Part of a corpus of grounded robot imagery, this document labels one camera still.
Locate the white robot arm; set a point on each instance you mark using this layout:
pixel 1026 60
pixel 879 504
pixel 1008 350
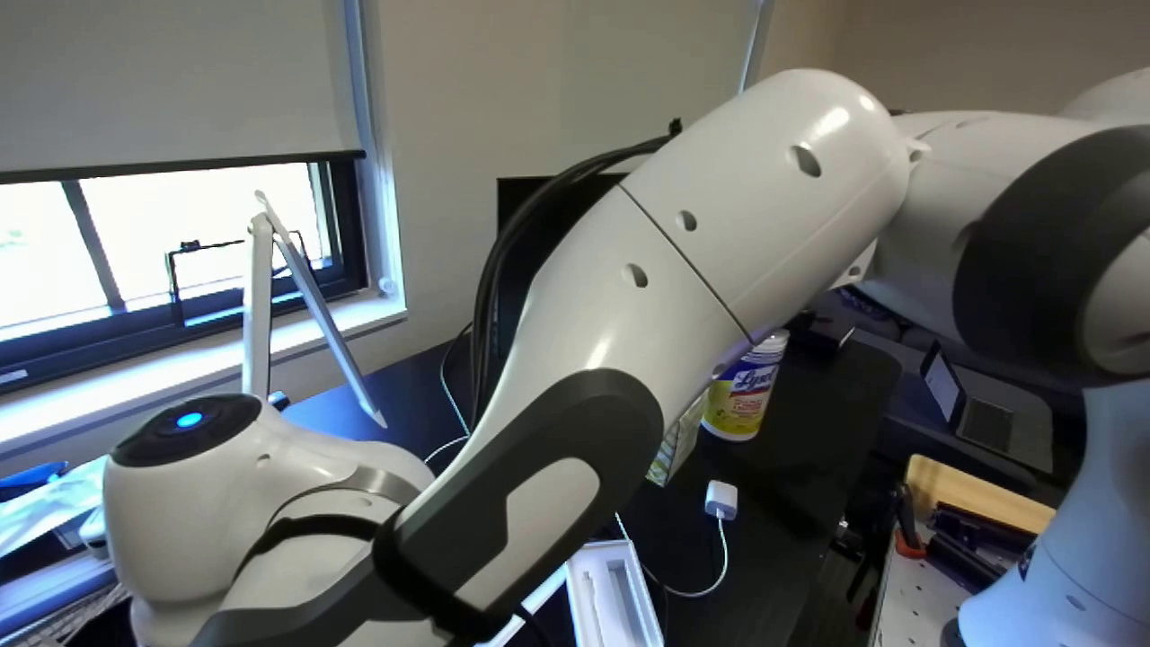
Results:
pixel 1016 235

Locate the black computer monitor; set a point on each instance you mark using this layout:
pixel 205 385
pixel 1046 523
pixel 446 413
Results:
pixel 546 226

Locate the disinfecting wipes canister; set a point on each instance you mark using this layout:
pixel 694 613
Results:
pixel 743 392

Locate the white power adapter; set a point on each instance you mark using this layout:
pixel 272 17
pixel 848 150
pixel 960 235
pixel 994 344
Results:
pixel 719 500

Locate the white rectangular tray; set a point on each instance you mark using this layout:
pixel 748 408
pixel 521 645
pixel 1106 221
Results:
pixel 609 599

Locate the white desk lamp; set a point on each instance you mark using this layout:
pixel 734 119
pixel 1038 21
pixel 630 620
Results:
pixel 269 240

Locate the open laptop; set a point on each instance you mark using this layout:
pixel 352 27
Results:
pixel 986 413

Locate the white roller window blind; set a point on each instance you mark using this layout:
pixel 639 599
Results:
pixel 102 85

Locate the stack of papers and books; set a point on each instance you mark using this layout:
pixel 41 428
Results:
pixel 52 550

